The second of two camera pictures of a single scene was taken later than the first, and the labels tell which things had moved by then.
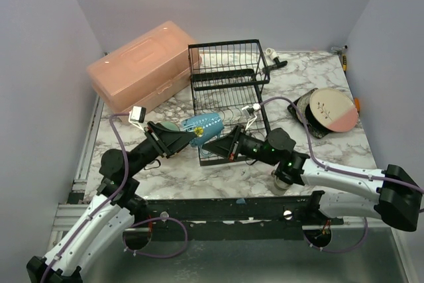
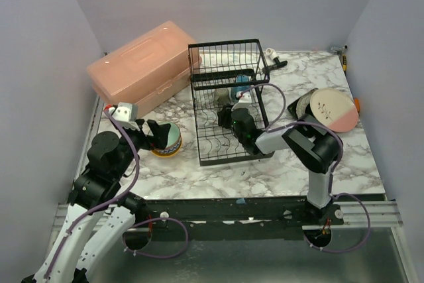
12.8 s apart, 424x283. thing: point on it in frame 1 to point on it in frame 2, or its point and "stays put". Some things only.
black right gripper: [236, 142] to [230, 114]
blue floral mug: [207, 128] to [239, 89]
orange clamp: [357, 104] stays put
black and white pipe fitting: [273, 55] stays put
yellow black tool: [344, 63] stays put
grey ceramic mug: [280, 187] to [222, 95]
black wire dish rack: [226, 78] stays put
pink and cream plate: [333, 110] stays put
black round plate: [313, 122] stays put
